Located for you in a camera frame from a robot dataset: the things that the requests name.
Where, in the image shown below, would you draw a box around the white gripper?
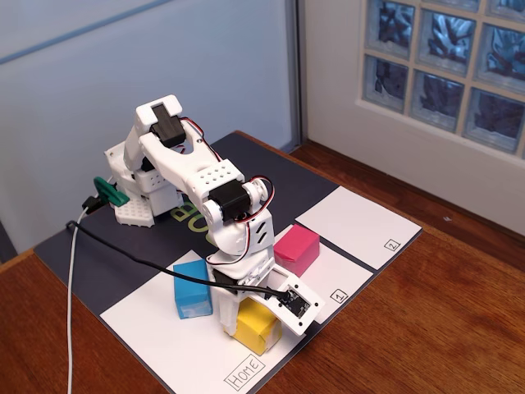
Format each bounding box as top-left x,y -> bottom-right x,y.
207,245 -> 276,336

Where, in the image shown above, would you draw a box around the yellow paper box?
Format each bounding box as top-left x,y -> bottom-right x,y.
223,295 -> 284,356

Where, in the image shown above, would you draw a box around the blue paper box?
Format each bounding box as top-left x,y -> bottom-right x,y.
172,259 -> 215,320

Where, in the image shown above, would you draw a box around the white paper sheet marked HOME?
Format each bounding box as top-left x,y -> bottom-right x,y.
99,249 -> 307,394

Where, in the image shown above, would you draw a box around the pink paper box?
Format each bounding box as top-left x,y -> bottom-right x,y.
273,223 -> 321,278

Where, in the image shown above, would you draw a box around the white paper sheet marked 1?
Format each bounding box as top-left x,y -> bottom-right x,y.
273,223 -> 375,325

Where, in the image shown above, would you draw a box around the black mat with WRO print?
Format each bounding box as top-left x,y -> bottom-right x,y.
33,131 -> 423,394

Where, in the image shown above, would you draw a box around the white paper sheet marked 2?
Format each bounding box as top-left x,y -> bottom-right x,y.
294,185 -> 424,272

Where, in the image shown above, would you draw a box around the green table clamp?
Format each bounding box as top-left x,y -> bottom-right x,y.
93,176 -> 131,207

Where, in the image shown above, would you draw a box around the glass block window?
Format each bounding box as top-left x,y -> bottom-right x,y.
359,0 -> 525,160

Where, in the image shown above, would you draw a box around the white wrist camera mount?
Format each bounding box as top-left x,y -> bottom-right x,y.
241,264 -> 326,337

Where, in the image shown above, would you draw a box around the black camera cable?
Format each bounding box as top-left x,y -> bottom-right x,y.
65,220 -> 290,301

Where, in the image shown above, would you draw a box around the red black white servo wires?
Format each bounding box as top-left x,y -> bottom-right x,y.
206,175 -> 276,268
179,117 -> 225,162

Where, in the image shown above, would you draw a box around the white cable with black plug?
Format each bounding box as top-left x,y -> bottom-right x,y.
65,195 -> 104,394

